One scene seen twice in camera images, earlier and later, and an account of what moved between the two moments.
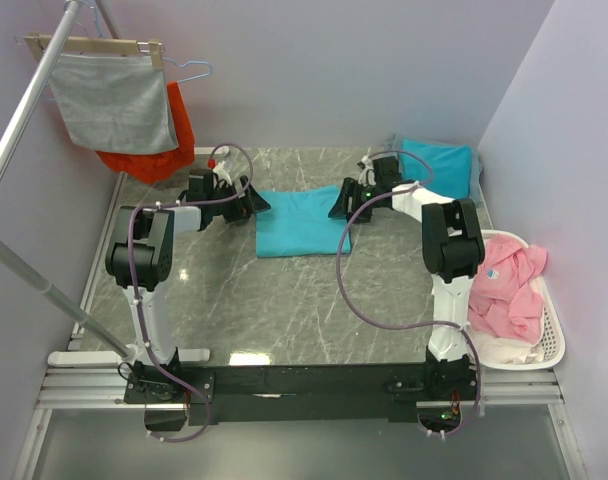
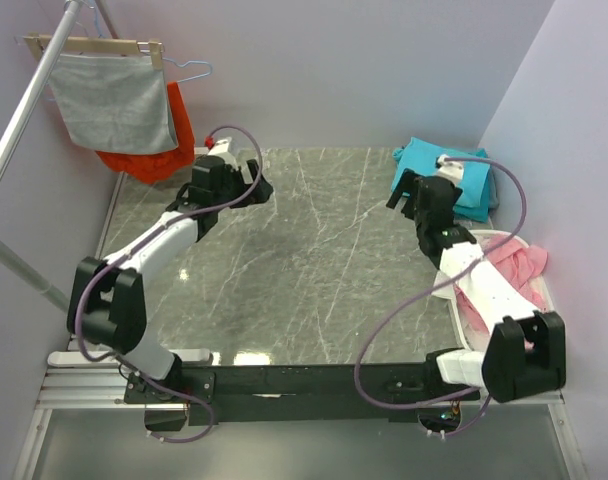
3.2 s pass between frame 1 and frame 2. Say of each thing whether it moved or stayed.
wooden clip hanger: stayed
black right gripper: moved
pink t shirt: stayed
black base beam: stayed
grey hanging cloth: stayed
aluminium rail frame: stayed
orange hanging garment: stayed
